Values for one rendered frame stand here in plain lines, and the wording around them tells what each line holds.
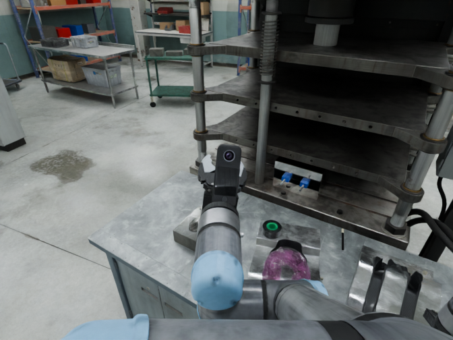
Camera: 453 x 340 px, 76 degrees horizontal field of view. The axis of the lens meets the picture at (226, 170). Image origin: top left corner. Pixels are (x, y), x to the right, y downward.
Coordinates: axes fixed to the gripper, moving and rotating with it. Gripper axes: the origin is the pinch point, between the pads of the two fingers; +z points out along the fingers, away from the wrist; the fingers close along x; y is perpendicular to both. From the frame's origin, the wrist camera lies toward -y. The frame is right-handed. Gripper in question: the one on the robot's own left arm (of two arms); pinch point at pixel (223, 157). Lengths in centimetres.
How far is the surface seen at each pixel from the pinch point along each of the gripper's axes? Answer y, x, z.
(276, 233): 48, 28, 27
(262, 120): 22, 22, 83
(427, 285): 42, 76, 3
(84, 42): 79, -241, 478
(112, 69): 117, -192, 469
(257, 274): 54, 20, 10
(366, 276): 46, 58, 8
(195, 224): 62, -6, 42
